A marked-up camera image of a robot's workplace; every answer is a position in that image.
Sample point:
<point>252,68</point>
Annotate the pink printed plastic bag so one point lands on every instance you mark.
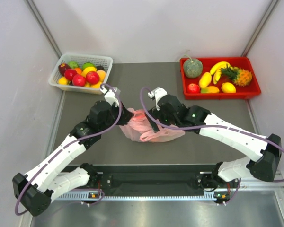
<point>139,129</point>

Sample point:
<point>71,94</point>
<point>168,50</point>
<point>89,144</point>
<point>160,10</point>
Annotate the white perforated plastic basket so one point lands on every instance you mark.
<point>97,60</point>

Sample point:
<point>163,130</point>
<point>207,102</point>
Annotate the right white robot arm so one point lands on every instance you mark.
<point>261,154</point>

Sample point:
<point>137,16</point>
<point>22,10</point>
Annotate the orange pineapple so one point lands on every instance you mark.
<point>238,76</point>

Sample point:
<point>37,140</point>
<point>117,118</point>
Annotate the small orange tangerine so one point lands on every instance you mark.
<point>78,70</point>

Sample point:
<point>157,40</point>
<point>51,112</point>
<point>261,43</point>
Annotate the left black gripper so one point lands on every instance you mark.
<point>127,115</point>

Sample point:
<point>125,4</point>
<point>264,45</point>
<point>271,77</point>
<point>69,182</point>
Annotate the dark red fruit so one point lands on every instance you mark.
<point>62,68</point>

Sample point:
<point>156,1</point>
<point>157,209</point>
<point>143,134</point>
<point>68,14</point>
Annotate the red apple in tray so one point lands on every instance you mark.
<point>193,88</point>

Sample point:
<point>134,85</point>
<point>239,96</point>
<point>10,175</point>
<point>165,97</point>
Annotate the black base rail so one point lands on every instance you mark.
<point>155,180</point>

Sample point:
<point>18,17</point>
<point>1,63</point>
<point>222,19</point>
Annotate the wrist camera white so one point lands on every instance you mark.
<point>110,95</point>
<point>156,95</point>

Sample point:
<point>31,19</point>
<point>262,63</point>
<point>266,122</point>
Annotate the green melon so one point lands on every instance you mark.
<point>192,66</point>

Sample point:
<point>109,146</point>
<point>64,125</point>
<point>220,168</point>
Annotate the red apple left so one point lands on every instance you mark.
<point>69,74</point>

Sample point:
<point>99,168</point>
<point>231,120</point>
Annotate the yellow lemon in basket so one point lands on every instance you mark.
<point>63,81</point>

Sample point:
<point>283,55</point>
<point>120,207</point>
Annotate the red apple middle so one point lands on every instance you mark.
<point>79,80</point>

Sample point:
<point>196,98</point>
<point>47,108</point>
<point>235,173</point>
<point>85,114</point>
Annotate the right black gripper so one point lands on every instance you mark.
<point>156,115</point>

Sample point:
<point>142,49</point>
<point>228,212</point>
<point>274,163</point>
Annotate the grey slotted cable duct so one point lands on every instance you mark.
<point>94,196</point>

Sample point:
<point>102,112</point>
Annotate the red green yellow mango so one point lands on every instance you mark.
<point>210,90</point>

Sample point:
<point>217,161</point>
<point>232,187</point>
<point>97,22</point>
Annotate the yellow banana bunch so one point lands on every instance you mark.
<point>216,70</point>

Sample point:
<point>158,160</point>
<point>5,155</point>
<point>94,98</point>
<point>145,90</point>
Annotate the green lime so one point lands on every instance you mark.
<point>73,64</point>

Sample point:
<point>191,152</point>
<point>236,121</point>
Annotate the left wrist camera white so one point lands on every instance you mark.
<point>110,95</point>

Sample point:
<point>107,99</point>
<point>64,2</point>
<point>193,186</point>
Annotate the orange peach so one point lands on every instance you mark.
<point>102,75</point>

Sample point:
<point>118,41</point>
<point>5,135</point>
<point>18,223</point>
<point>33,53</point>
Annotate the yellow fruit in basket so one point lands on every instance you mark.
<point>87,70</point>

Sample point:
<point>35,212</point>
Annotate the red apple right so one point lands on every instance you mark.
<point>92,77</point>

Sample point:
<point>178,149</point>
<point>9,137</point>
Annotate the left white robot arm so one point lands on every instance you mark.
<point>39,187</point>

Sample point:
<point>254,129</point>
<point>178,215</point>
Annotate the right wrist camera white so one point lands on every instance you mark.
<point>156,95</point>

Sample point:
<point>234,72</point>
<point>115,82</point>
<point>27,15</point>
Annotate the green apple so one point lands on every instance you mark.
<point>86,65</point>

